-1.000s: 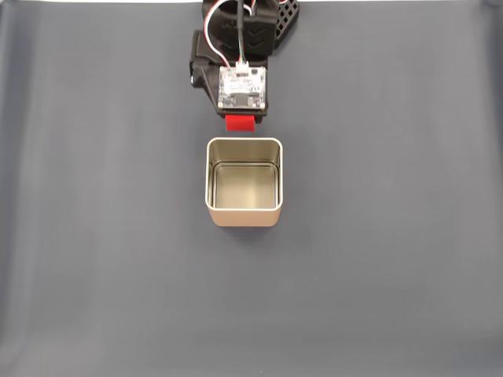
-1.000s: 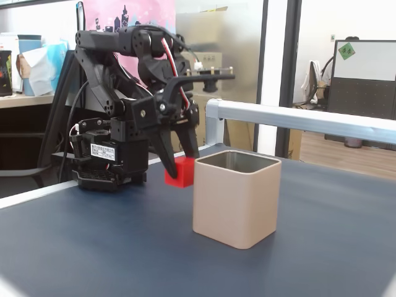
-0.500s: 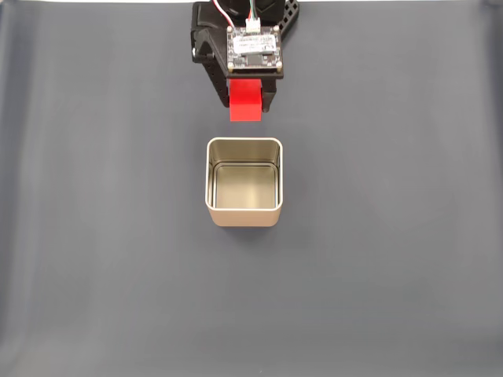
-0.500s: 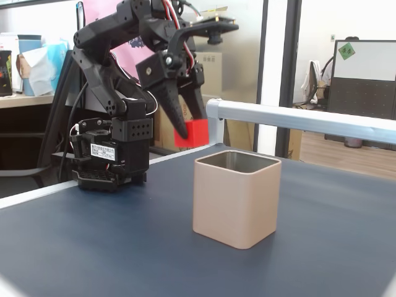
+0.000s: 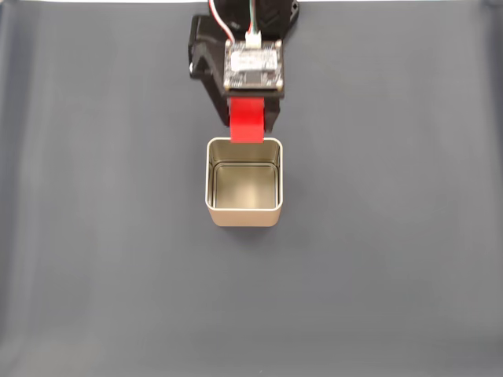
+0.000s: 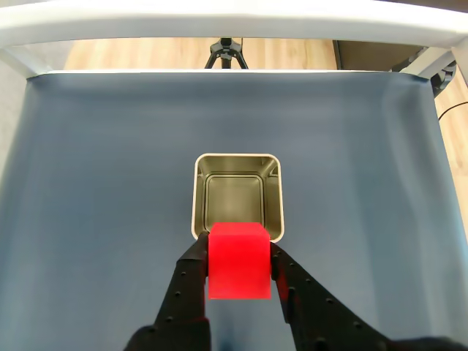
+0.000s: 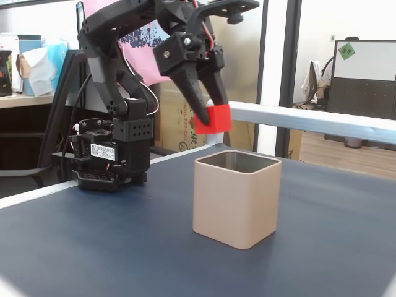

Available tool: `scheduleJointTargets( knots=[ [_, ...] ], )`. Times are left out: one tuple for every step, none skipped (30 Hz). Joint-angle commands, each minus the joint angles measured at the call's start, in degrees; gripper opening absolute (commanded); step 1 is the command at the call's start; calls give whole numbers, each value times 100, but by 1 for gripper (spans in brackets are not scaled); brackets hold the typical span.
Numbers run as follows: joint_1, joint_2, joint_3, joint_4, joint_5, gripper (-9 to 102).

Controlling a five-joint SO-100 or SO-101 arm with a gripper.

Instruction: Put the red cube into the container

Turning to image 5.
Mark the red cube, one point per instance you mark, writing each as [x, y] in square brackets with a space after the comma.
[247, 121]

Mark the beige metal square container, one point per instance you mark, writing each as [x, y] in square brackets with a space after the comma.
[243, 218]

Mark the dark blue table mat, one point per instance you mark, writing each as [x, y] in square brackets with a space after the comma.
[118, 235]

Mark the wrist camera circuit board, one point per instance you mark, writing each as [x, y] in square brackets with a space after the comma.
[253, 64]

